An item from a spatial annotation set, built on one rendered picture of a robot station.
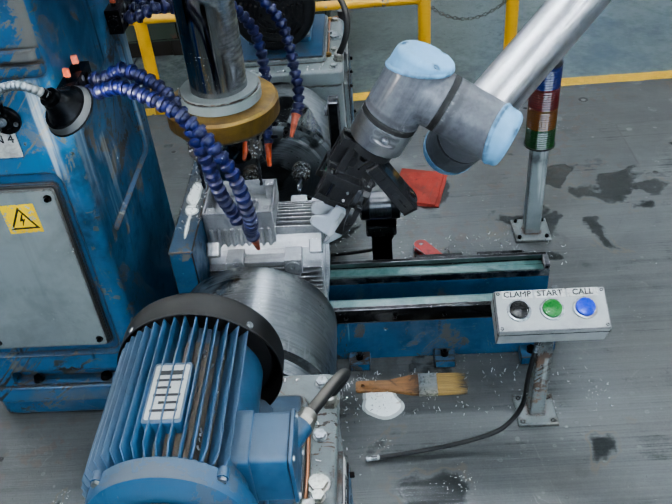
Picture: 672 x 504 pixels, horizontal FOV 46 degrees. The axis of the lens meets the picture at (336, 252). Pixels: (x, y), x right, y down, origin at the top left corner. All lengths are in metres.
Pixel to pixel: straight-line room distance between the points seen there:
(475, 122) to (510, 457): 0.57
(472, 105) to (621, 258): 0.73
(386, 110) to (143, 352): 0.54
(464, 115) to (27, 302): 0.76
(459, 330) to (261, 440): 0.78
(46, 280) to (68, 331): 0.11
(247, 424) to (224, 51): 0.62
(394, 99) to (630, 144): 1.12
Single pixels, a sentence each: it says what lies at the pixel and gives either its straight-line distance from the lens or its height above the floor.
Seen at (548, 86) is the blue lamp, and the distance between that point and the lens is 1.61.
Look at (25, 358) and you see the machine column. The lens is 1.49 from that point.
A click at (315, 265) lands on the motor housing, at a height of 1.05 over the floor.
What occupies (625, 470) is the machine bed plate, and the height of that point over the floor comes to 0.80.
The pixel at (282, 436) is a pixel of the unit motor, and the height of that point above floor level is 1.31.
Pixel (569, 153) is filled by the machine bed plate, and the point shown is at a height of 0.80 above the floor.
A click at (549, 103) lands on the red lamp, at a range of 1.63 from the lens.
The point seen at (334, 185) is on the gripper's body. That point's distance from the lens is 1.24.
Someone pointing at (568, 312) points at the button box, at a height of 1.06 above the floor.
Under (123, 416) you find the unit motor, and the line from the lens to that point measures 0.78.
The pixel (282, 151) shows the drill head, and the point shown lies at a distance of 1.57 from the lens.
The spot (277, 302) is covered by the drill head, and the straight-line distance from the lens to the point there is 1.14.
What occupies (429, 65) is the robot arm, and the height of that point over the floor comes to 1.42.
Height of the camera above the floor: 1.91
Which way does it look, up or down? 39 degrees down
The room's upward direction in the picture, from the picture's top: 6 degrees counter-clockwise
